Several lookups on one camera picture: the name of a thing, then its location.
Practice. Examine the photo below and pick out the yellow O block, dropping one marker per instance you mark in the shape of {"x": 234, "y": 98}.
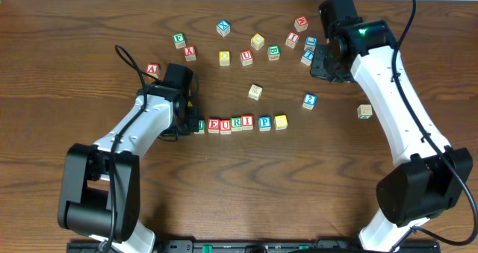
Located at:
{"x": 224, "y": 58}

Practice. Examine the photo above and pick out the red Y block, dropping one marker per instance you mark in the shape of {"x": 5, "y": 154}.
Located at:
{"x": 190, "y": 53}

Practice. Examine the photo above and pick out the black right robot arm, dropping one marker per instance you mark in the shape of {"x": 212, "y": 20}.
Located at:
{"x": 429, "y": 175}

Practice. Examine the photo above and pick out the white green block right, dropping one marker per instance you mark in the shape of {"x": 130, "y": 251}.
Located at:
{"x": 364, "y": 111}

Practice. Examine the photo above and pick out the green N block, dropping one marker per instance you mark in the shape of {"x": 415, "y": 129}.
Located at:
{"x": 201, "y": 129}

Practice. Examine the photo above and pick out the red H block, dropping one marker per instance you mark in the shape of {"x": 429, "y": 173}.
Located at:
{"x": 301, "y": 23}

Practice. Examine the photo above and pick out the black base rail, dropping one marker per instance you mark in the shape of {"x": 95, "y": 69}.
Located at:
{"x": 188, "y": 246}

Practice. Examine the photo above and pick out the plain white wooden block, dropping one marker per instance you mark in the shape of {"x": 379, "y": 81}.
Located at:
{"x": 255, "y": 92}

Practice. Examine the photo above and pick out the red i block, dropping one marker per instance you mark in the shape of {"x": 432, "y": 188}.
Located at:
{"x": 247, "y": 122}
{"x": 292, "y": 39}

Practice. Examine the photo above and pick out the green R block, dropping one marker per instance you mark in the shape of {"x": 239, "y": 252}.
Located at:
{"x": 236, "y": 124}

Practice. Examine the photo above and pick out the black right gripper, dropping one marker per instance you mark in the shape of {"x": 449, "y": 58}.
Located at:
{"x": 320, "y": 63}

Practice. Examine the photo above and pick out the blue T block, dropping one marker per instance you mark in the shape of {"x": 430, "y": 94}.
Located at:
{"x": 307, "y": 57}

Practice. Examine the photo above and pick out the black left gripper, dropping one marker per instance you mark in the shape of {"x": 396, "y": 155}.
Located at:
{"x": 192, "y": 119}

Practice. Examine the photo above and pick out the blue X block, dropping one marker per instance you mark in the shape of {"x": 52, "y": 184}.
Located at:
{"x": 223, "y": 28}

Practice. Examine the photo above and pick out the red A block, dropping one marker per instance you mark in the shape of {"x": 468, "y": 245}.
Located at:
{"x": 153, "y": 69}

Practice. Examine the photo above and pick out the yellow S block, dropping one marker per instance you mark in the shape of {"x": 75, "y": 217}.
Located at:
{"x": 281, "y": 122}

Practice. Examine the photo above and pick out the green F block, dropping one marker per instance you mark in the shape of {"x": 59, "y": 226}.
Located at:
{"x": 179, "y": 40}

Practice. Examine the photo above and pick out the yellow block top middle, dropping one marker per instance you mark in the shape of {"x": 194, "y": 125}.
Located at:
{"x": 257, "y": 41}

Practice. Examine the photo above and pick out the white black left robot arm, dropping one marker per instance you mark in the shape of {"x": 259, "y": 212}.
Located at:
{"x": 100, "y": 191}

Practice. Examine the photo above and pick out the blue P block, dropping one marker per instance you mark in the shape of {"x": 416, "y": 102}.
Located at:
{"x": 265, "y": 123}

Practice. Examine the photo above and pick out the blue L block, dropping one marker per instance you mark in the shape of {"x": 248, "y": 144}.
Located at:
{"x": 310, "y": 43}

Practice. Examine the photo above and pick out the red u block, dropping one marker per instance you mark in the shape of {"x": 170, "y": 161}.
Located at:
{"x": 246, "y": 58}
{"x": 225, "y": 126}

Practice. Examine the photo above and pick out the red E block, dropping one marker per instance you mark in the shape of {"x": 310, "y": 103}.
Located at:
{"x": 213, "y": 126}

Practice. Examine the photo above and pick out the green B block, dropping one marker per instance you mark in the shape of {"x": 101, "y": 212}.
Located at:
{"x": 274, "y": 52}

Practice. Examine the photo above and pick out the blue 2 block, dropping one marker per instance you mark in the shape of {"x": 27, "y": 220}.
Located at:
{"x": 309, "y": 101}

